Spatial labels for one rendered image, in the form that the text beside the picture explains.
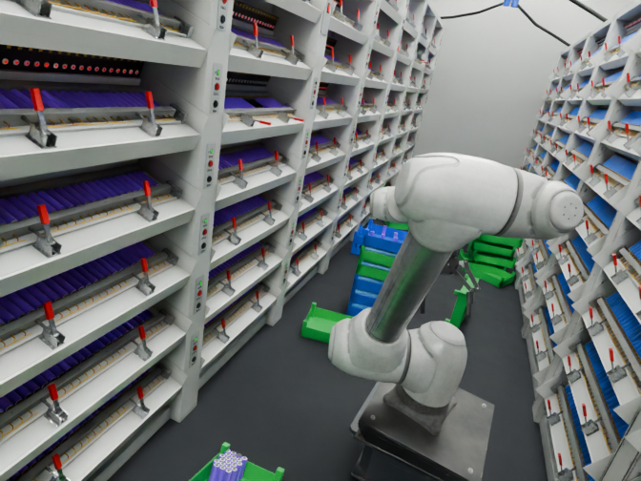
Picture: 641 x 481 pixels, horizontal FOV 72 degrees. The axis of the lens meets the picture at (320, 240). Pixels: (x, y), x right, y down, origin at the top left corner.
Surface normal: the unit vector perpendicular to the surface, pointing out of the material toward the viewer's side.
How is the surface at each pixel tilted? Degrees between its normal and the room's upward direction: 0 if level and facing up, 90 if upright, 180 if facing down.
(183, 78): 90
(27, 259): 20
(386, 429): 4
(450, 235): 122
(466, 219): 113
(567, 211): 74
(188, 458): 0
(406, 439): 4
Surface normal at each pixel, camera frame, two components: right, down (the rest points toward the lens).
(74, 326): 0.48, -0.76
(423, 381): -0.10, 0.41
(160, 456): 0.17, -0.92
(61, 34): 0.81, 0.58
